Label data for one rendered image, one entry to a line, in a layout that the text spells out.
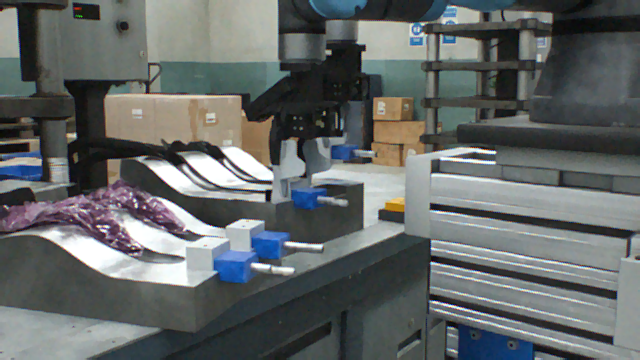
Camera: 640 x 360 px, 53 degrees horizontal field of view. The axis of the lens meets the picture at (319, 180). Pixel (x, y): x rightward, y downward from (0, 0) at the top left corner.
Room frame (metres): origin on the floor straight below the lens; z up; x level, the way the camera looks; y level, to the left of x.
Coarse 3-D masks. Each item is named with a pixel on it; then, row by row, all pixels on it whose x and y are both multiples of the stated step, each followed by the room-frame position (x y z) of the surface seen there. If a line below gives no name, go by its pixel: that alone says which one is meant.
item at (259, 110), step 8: (280, 80) 1.03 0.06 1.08; (288, 80) 1.03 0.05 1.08; (272, 88) 1.04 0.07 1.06; (280, 88) 1.03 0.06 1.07; (288, 88) 1.02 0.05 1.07; (264, 96) 1.05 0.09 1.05; (272, 96) 1.04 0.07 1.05; (280, 96) 1.03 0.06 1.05; (248, 104) 1.07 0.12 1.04; (256, 104) 1.06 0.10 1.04; (264, 104) 1.05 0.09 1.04; (272, 104) 1.05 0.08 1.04; (248, 112) 1.08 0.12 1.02; (256, 112) 1.06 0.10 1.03; (264, 112) 1.07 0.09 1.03; (272, 112) 1.08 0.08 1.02; (248, 120) 1.08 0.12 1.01; (256, 120) 1.08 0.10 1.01; (264, 120) 1.09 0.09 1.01
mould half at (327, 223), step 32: (128, 160) 1.18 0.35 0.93; (160, 160) 1.19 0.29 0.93; (192, 160) 1.24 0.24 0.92; (256, 160) 1.34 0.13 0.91; (160, 192) 1.13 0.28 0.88; (192, 192) 1.11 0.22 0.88; (352, 192) 1.16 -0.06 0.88; (224, 224) 1.04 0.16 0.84; (288, 224) 1.01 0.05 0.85; (320, 224) 1.08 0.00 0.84; (352, 224) 1.16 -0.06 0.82
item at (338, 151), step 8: (320, 144) 1.34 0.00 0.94; (336, 144) 1.35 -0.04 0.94; (344, 144) 1.35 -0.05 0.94; (320, 152) 1.34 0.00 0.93; (328, 152) 1.33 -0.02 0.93; (336, 152) 1.32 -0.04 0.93; (344, 152) 1.31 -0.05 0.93; (352, 152) 1.32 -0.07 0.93; (360, 152) 1.31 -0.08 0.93; (368, 152) 1.30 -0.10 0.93; (376, 152) 1.30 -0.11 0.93; (336, 160) 1.35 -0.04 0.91
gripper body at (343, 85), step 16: (336, 48) 1.31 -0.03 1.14; (352, 48) 1.31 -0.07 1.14; (336, 64) 1.33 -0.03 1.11; (352, 64) 1.31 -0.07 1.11; (336, 80) 1.31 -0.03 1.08; (352, 80) 1.29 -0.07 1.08; (368, 80) 1.34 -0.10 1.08; (336, 96) 1.32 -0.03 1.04; (352, 96) 1.29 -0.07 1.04; (368, 96) 1.34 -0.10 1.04
